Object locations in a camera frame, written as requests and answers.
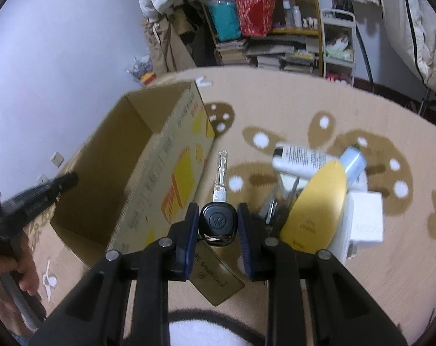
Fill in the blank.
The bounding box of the wooden shelf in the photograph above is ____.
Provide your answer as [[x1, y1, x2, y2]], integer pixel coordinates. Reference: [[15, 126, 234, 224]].
[[200, 0, 325, 78]]

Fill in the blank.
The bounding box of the white bedding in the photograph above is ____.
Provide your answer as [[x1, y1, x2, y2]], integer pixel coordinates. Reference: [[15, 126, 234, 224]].
[[375, 0, 436, 99]]

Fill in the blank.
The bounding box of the black car key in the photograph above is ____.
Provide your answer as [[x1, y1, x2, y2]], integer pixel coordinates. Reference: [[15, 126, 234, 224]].
[[199, 151, 238, 247]]

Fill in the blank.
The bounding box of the row of small bottles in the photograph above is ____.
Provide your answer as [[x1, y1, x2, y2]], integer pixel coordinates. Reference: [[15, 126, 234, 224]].
[[282, 0, 320, 29]]

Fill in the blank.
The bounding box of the pile of magazines and books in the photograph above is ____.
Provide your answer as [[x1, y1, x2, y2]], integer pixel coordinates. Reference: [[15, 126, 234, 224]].
[[246, 37, 320, 77]]

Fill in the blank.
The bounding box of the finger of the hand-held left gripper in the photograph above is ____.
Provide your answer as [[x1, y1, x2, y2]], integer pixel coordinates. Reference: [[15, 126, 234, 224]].
[[1, 172, 79, 229]]

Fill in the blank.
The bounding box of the small white block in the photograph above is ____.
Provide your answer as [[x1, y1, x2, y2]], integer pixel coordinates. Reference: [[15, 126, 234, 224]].
[[280, 172, 302, 197]]

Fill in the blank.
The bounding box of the beige flower printed blanket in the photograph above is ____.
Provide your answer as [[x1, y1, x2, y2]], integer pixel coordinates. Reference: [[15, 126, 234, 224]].
[[23, 67, 436, 346]]

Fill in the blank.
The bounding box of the cardboard box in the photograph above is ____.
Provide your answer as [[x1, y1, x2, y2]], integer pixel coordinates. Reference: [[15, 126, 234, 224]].
[[49, 80, 217, 269]]

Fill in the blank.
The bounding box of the red patterned bag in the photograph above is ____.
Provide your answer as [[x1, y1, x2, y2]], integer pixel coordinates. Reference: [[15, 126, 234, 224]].
[[235, 0, 277, 37]]

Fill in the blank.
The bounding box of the yellow oval case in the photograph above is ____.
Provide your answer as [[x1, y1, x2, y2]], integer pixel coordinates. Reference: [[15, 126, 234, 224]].
[[280, 159, 348, 255]]

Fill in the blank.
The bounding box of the gold card key tag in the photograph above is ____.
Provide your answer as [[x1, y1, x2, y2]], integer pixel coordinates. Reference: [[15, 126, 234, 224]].
[[189, 240, 245, 307]]

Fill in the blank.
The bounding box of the white trolley cart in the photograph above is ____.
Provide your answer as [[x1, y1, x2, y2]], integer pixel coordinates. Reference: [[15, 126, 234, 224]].
[[321, 8, 358, 88]]

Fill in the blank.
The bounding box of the beige hanging cloth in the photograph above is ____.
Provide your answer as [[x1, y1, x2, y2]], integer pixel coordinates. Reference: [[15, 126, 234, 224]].
[[145, 14, 198, 77]]

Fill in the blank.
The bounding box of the teal storage box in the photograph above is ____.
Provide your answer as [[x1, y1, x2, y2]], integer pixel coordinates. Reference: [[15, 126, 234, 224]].
[[206, 0, 241, 42]]

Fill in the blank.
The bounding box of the white printed bottle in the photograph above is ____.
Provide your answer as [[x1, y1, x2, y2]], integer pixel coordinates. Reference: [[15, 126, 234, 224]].
[[273, 143, 336, 178]]

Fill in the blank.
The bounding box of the white plug adapter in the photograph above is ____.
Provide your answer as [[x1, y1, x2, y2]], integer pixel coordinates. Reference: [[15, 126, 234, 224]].
[[327, 187, 357, 264]]

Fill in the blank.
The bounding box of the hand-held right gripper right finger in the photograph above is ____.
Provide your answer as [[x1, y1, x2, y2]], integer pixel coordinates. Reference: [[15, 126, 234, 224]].
[[237, 202, 409, 346]]

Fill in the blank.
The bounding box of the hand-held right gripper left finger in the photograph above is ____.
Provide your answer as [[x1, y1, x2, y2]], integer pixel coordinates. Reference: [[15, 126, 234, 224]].
[[31, 202, 200, 346]]

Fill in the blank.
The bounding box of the colourful printed bag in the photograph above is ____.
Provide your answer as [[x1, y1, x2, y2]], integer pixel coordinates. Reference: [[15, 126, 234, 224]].
[[127, 56, 158, 86]]

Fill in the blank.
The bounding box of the stack of worn books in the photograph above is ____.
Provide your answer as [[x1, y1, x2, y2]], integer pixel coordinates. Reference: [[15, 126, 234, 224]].
[[215, 39, 248, 67]]

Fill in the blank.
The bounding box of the person's left hand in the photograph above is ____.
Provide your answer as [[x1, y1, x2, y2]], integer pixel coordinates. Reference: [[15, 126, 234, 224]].
[[0, 236, 46, 336]]

